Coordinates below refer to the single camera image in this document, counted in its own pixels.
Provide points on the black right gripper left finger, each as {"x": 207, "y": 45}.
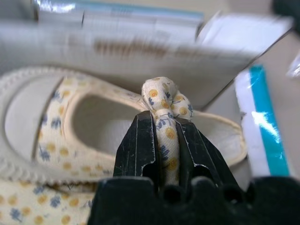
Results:
{"x": 136, "y": 145}

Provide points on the white cardboard shoebox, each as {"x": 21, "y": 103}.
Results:
{"x": 131, "y": 58}

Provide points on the white teal striped package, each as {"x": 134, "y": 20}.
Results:
{"x": 264, "y": 122}

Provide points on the clear plastic bag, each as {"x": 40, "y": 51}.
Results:
{"x": 294, "y": 66}

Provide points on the cream floral canvas shoe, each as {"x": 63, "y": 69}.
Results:
{"x": 58, "y": 126}
{"x": 35, "y": 204}

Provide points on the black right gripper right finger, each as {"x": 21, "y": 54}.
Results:
{"x": 199, "y": 150}

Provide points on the white shoebox lid teal stripe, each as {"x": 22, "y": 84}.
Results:
{"x": 140, "y": 10}

